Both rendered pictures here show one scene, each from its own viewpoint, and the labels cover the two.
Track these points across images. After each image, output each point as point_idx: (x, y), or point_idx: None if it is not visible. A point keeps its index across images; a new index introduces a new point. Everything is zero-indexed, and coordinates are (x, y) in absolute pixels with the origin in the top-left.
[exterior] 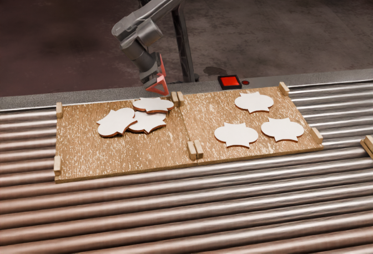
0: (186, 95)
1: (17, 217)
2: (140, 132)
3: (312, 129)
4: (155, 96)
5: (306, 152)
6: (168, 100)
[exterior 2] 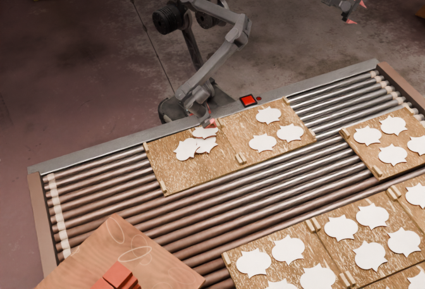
0: (223, 118)
1: (153, 222)
2: None
3: (308, 130)
4: None
5: None
6: None
